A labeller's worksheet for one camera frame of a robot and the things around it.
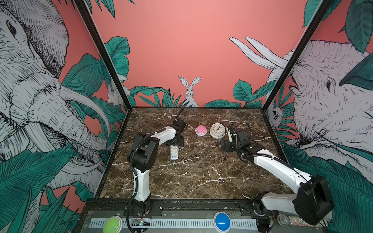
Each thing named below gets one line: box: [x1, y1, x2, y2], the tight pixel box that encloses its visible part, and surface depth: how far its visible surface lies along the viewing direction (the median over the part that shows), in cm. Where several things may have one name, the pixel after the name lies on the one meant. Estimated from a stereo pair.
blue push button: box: [212, 211, 232, 233], surface depth 70 cm
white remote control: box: [169, 145, 179, 160], surface depth 95 cm
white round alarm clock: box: [209, 122, 226, 139], surface depth 103 cm
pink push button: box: [195, 125, 208, 137], surface depth 106 cm
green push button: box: [102, 215, 123, 233], surface depth 70 cm
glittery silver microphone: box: [276, 213, 297, 227], surface depth 69 cm
